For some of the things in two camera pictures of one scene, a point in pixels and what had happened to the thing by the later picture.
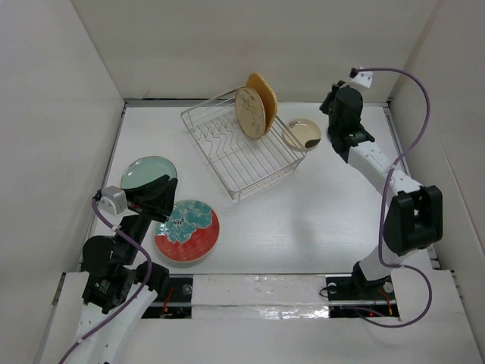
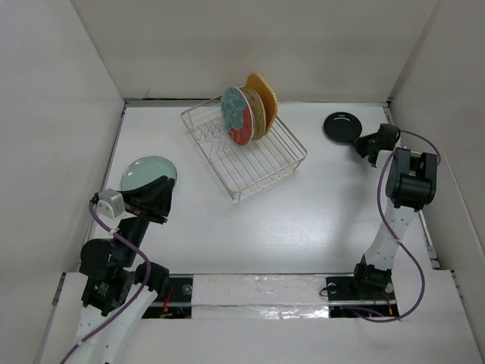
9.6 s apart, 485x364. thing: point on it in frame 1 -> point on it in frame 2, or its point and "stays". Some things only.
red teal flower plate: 190,232 -> 237,115
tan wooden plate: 259,83 stays
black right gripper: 331,95 -> 358,144
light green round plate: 146,169 stays
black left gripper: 143,196 stays
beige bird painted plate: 251,112 stays
